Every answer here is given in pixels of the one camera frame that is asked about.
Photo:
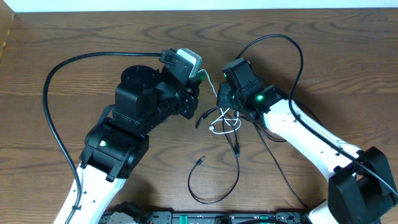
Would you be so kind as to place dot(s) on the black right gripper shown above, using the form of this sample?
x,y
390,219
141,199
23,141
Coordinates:
x,y
224,89

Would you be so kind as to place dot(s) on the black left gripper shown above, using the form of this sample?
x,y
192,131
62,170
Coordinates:
x,y
193,93

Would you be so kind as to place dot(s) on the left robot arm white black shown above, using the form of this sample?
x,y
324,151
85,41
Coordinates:
x,y
116,144

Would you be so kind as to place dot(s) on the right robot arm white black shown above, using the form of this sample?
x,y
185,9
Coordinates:
x,y
361,188

